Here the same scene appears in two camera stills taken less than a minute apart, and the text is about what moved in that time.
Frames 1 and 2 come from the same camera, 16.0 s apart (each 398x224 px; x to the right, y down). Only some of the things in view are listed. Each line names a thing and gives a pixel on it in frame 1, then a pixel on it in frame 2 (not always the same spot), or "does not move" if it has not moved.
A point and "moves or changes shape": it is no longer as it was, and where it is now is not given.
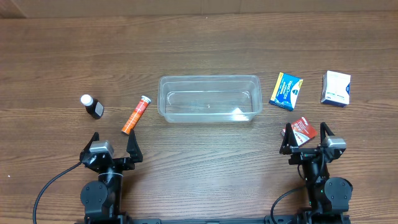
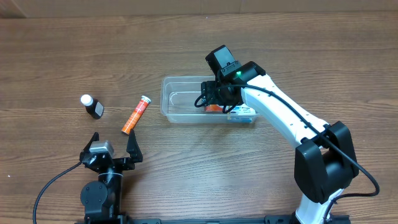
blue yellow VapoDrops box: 286,91 → 242,113
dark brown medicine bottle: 94,107 does not move
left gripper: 134,148 does not move
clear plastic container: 209,99 does not move
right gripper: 288,145 → 207,89
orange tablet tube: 136,114 does not move
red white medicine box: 303,130 moves or changes shape
